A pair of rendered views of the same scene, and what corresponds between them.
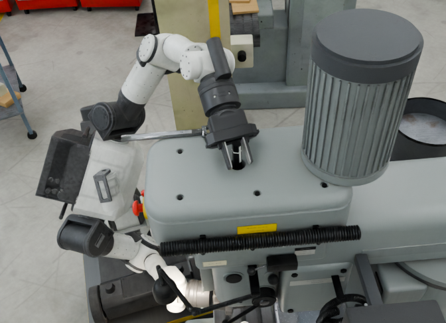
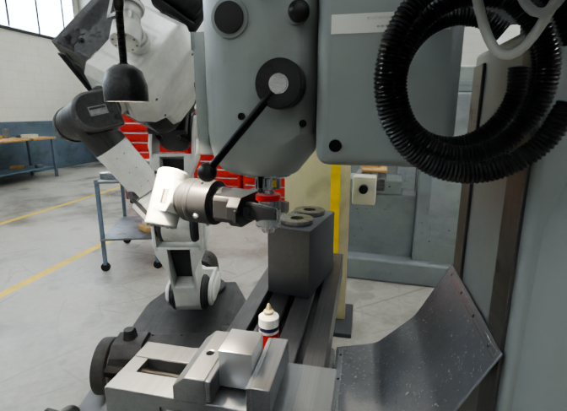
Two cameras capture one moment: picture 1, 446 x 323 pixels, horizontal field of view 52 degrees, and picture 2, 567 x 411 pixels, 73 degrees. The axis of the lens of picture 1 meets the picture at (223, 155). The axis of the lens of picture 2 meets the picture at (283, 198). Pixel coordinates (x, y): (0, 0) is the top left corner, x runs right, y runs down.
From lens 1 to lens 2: 127 cm
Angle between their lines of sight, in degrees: 34
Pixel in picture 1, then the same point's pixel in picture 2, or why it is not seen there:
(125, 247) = (135, 162)
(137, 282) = (167, 340)
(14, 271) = (65, 360)
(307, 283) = (368, 28)
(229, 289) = (223, 67)
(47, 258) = not seen: hidden behind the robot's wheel
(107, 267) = (143, 324)
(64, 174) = (94, 25)
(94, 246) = (86, 108)
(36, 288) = (73, 381)
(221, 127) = not seen: outside the picture
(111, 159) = (153, 23)
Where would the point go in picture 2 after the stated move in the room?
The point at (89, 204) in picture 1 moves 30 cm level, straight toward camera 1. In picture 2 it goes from (105, 63) to (64, 42)
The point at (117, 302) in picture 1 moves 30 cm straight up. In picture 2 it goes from (128, 355) to (121, 275)
